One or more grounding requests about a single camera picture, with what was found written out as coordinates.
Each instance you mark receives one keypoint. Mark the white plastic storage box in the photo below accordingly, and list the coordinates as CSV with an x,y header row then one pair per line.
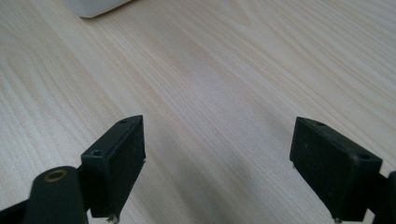
x,y
93,7

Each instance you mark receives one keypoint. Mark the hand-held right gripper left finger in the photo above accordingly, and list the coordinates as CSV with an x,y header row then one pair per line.
x,y
120,168

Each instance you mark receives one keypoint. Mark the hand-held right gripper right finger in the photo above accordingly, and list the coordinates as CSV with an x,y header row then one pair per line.
x,y
334,172

